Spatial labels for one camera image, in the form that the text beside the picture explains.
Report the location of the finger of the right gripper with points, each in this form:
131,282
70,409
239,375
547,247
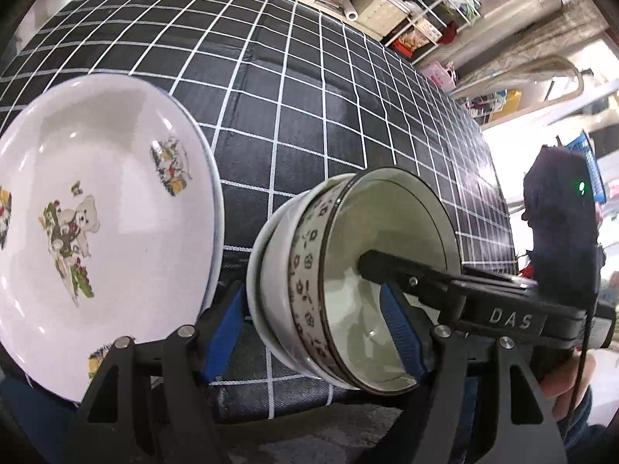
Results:
428,284
496,277

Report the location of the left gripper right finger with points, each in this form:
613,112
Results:
475,391

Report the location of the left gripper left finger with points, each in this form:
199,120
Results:
149,403

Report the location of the floral patterned green bowl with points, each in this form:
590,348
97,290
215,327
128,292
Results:
352,237

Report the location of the large white bowl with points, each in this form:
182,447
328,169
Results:
267,289

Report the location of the bear pattern white plate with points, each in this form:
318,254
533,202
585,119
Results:
112,224

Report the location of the right hand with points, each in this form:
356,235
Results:
559,385

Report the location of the blue plastic basket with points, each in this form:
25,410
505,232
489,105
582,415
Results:
582,145

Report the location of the pink gift bag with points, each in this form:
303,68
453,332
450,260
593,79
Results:
442,76

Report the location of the black checked tablecloth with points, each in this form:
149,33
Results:
287,97

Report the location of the white metal shelf rack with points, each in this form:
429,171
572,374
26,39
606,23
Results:
430,24

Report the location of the white paper roll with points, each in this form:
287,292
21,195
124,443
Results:
348,10

